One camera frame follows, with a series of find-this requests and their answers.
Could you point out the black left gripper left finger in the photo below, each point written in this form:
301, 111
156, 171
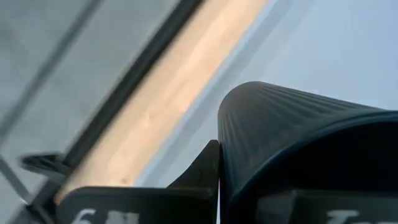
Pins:
140, 205

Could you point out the dark ribbed cup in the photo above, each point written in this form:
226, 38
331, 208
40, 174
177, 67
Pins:
264, 124

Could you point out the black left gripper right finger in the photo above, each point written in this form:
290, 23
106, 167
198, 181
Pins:
311, 208

